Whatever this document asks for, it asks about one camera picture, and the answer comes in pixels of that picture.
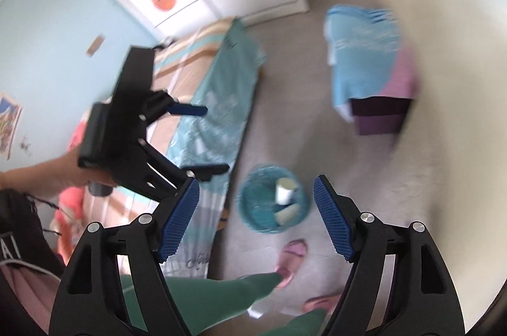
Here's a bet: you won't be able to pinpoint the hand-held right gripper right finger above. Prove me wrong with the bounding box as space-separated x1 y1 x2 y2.
313 174 466 336

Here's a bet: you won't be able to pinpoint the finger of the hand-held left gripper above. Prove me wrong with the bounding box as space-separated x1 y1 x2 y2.
140 90 209 123
121 140 230 203

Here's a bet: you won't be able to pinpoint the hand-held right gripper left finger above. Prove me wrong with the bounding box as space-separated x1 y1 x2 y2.
48 177 201 336

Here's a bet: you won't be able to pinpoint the teal mesh waste bin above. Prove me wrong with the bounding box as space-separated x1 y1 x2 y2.
238 164 311 234

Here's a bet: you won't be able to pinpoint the person's left forearm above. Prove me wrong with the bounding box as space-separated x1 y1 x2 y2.
0 158 68 199

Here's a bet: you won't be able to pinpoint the person's left hand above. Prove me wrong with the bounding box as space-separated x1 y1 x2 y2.
59 153 117 189

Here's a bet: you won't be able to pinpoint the bed with plaid teal quilt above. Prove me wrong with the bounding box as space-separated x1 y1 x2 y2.
79 17 267 279

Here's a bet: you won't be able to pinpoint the white paper cup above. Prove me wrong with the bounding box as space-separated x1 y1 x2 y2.
275 203 302 226
276 178 298 204

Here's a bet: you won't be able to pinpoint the person's left pink slipper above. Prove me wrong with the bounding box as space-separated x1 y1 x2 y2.
275 240 309 290

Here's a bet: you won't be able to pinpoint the person's pink slipper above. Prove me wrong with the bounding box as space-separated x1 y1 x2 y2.
275 240 309 290
303 294 341 315

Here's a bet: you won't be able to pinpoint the person's right pink slipper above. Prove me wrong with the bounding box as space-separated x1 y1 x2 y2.
303 294 341 315

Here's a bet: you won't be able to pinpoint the person's left leg green pants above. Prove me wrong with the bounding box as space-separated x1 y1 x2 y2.
121 273 280 336

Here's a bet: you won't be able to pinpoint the person's leg green pants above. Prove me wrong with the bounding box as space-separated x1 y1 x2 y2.
121 273 280 336
261 308 329 336

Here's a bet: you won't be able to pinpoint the orange pink cloth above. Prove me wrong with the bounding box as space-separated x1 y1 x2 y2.
55 187 86 242

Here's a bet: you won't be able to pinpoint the person's right leg green pants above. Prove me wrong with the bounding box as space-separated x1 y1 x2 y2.
261 308 329 336

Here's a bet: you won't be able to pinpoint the purple box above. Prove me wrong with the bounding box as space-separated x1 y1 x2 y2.
350 96 414 136

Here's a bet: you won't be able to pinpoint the dark printed cloth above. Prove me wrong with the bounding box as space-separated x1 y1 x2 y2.
0 189 66 281

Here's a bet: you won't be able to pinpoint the blue and pink printed cloth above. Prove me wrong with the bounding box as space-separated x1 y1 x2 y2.
324 4 420 123

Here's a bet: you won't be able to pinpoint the black cable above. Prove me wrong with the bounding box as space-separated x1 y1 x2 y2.
152 37 177 51

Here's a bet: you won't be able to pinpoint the brown wall plate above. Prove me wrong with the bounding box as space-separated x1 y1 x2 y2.
86 36 106 56

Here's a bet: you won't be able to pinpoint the wall poster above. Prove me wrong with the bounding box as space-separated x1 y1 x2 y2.
0 94 22 160

